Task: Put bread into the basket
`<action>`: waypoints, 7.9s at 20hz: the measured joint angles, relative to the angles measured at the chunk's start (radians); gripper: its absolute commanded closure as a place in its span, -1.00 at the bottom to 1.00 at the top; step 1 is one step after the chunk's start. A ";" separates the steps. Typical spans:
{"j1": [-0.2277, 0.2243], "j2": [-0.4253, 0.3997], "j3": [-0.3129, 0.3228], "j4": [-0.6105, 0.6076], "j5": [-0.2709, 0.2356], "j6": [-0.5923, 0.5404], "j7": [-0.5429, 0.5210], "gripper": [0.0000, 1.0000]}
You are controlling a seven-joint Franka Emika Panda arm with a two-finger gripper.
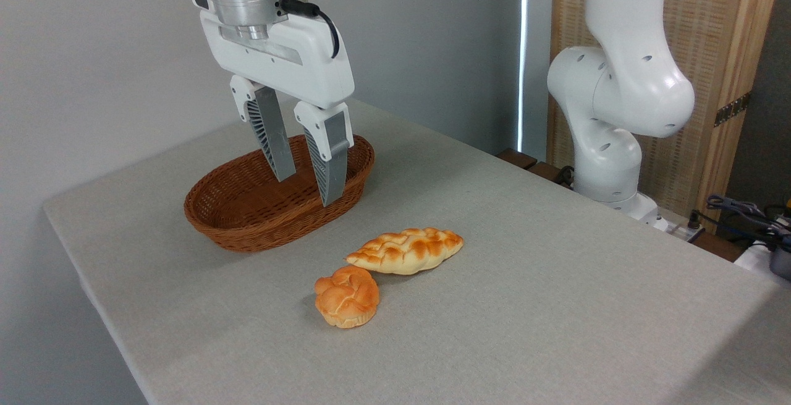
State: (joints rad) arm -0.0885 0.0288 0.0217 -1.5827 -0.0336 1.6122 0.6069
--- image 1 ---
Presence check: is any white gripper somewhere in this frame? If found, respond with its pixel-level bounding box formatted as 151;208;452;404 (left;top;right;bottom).
189;0;356;208

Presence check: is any long braided bread loaf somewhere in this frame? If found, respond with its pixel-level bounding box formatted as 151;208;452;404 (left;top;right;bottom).
345;228;464;276

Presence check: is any brown oval wicker basket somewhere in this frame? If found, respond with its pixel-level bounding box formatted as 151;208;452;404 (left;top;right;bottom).
184;134;376;253

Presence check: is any round knotted bread roll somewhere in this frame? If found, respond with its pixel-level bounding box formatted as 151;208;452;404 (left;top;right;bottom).
314;265;380;330

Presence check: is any dark brown wooden bench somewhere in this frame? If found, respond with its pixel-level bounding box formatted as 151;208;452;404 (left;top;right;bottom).
496;148;575;190

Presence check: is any grey tablecloth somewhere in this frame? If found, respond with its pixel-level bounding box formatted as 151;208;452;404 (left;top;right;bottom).
43;90;791;405

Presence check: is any white power strip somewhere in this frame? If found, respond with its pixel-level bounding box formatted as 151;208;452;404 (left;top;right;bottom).
664;221;705;244

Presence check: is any wooden rattan folding screen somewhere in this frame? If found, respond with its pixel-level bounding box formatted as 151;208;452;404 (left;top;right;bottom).
547;0;784;232

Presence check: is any brass screen hinge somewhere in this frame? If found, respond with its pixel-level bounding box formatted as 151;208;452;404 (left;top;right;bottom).
714;92;752;127

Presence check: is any white sheet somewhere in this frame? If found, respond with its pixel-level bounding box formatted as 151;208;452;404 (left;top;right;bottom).
734;241;791;288

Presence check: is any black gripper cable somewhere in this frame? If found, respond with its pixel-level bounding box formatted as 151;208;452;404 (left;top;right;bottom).
279;0;341;59

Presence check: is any tangled dark cable bundle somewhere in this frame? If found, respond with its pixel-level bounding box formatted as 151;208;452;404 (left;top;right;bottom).
689;194;791;251

